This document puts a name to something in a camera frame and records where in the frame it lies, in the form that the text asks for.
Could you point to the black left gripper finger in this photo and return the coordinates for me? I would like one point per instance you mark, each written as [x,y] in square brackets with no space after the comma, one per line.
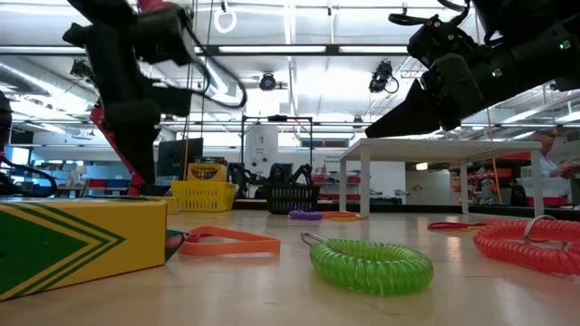
[140,158]

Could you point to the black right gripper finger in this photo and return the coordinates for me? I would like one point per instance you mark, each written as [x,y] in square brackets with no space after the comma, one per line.
[408,117]

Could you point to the yellow green crayon box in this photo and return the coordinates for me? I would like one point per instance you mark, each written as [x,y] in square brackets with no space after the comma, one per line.
[204,173]
[213,160]
[171,204]
[90,244]

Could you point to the orange silicone wristband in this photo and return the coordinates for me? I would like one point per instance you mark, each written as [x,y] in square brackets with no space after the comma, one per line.
[235,246]
[340,213]

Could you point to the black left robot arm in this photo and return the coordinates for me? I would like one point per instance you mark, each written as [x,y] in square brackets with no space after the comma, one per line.
[113,27]

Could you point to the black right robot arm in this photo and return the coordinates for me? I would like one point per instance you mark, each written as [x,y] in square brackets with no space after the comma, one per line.
[544,27]

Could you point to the black background robot arm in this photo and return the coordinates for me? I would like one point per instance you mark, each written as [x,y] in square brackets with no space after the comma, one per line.
[238,174]
[303,171]

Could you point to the red desk lamp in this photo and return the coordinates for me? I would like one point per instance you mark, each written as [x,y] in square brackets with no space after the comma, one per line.
[96,120]

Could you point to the black monitor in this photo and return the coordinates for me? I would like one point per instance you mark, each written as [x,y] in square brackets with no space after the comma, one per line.
[181,156]

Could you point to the white table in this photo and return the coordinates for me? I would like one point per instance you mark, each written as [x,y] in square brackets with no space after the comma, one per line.
[435,149]

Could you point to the black ceiling spotlight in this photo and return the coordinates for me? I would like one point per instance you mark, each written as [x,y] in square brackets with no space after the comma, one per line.
[80,69]

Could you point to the yellow plastic basket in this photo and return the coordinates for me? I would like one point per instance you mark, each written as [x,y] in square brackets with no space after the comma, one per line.
[204,197]

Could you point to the person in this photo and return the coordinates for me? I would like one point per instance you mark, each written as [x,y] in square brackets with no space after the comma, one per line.
[276,174]
[546,145]
[518,192]

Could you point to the red storage shelf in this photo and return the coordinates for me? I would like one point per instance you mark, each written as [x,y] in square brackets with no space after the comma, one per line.
[548,200]

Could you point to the black plastic basket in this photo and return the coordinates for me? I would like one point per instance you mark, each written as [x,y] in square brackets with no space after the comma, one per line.
[292,199]

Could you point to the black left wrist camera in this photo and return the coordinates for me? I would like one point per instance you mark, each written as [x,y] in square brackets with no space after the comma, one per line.
[174,100]

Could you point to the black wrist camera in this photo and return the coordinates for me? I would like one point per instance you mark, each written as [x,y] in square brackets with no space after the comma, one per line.
[174,100]
[444,41]

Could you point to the black ceiling camera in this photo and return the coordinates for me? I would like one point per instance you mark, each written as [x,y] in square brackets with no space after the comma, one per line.
[380,77]
[267,82]

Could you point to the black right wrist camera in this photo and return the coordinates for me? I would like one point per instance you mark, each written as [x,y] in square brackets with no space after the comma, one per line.
[444,41]

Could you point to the black overhead frame bar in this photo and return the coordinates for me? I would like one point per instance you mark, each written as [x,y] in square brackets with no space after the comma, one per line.
[333,50]

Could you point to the black metal frame stand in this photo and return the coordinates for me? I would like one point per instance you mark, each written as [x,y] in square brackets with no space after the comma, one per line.
[276,118]

